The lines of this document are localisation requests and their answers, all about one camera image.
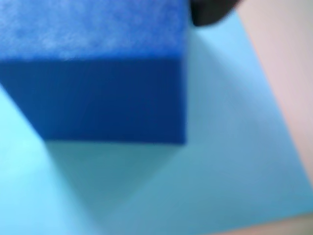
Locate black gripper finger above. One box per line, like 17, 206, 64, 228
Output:
190, 0, 243, 27

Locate large blue cube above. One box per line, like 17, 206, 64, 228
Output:
0, 0, 189, 145

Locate blue paper square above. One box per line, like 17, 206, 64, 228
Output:
0, 9, 313, 235

